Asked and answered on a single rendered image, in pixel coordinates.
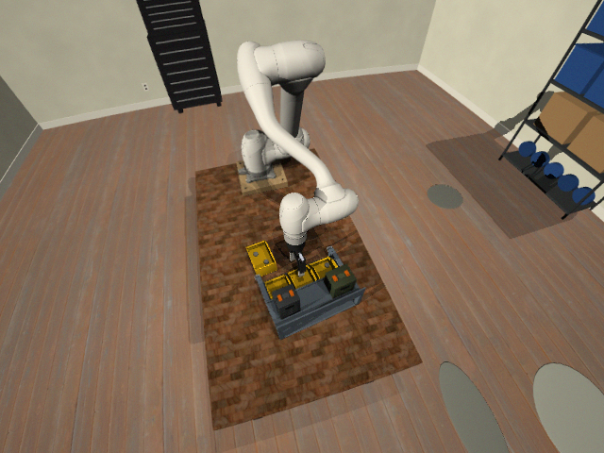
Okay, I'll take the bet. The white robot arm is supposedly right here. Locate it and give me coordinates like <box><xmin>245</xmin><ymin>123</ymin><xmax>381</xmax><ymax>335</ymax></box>
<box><xmin>237</xmin><ymin>40</ymin><xmax>359</xmax><ymax>245</ymax></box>

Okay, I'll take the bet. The yellow bin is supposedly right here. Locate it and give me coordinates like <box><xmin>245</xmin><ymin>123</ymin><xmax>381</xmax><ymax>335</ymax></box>
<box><xmin>310</xmin><ymin>256</ymin><xmax>338</xmax><ymax>280</ymax></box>
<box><xmin>264</xmin><ymin>275</ymin><xmax>291</xmax><ymax>299</ymax></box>
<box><xmin>246</xmin><ymin>240</ymin><xmax>277</xmax><ymax>277</ymax></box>
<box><xmin>287</xmin><ymin>264</ymin><xmax>317</xmax><ymax>289</ymax></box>

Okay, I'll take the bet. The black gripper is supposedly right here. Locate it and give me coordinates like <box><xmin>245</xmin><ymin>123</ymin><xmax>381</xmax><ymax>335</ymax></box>
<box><xmin>286</xmin><ymin>242</ymin><xmax>307</xmax><ymax>277</ymax></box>

